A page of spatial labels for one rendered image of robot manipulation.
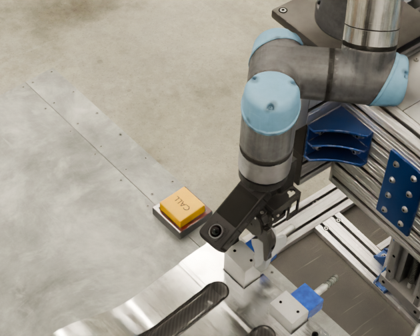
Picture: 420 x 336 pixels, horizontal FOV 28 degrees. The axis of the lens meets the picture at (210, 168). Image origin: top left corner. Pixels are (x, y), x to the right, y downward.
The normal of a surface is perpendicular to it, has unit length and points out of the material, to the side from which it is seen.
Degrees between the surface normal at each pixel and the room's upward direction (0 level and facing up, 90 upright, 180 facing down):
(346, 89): 76
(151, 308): 1
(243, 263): 4
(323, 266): 0
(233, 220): 30
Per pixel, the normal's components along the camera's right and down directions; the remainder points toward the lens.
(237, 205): -0.34, -0.30
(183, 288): -0.03, -0.64
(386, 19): 0.32, 0.36
